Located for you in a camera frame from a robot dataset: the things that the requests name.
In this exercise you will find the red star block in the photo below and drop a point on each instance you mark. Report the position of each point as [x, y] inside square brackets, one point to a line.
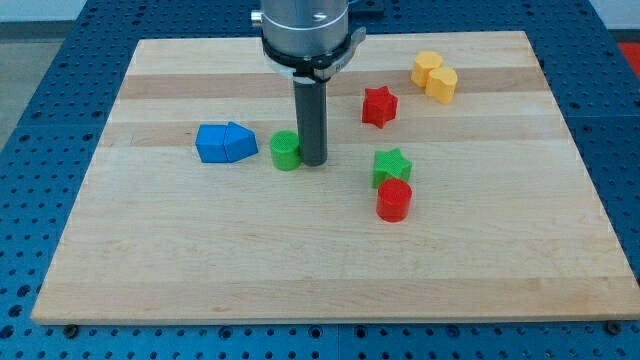
[379, 106]

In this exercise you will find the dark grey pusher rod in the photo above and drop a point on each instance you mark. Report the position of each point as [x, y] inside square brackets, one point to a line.
[311, 117]

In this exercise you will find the red cylinder block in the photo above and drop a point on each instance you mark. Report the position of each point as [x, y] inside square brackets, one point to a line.
[393, 200]

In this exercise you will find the green cylinder block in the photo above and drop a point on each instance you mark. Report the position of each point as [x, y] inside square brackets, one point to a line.
[285, 150]

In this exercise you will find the yellow hexagon block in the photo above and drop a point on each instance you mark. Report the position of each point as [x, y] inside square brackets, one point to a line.
[423, 63]

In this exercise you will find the yellow heart block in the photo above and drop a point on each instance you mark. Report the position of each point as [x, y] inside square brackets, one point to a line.
[441, 84]

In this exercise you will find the blue cube block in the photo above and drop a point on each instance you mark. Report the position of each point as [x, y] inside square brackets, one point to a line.
[209, 143]

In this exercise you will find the wooden board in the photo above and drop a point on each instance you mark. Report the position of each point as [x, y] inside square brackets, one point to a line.
[504, 222]

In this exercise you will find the green star block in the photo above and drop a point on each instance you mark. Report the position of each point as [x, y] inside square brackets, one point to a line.
[390, 164]

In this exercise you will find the blue triangle block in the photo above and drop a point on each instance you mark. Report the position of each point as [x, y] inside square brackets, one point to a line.
[239, 142]

